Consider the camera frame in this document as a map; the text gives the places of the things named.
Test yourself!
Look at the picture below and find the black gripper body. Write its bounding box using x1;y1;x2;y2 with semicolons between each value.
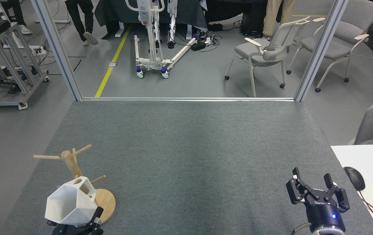
305;190;346;233

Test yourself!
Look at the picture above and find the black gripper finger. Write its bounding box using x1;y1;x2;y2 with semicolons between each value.
323;173;351;213
83;206;104;235
286;168;317;205
46;221;77;235

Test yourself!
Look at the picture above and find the white faceted cup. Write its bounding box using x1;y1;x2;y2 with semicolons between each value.
45;177;97;228

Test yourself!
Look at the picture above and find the wooden cup rack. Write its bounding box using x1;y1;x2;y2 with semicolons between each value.
33;144;116;224

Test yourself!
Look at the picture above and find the black computer mouse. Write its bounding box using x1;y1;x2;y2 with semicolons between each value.
343;166;366;191

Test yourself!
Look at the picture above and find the white desk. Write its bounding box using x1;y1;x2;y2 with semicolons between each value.
331;144;373;235

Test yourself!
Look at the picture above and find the grey mesh-back chair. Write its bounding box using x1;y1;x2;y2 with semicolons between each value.
225;16;311;98

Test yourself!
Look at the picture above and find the grey padded chair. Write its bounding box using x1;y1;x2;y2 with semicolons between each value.
286;0;373;93

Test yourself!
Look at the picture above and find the white wheeled stand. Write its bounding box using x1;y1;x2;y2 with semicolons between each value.
125;0;200;79

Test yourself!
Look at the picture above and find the black box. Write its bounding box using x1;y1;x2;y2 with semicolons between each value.
241;11;268;36

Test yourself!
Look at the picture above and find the person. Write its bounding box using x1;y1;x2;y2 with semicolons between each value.
263;0;297;39
65;0;99;45
2;0;33;35

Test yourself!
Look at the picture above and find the white stand column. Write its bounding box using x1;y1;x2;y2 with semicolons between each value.
165;0;177;49

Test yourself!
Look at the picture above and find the dark table cloth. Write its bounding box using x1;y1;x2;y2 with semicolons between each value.
95;0;208;32

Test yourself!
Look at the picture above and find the silver post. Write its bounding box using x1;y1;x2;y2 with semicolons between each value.
294;0;349;102
31;0;82;102

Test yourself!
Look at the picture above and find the aluminium frame cart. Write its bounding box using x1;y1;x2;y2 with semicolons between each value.
0;21;50;110

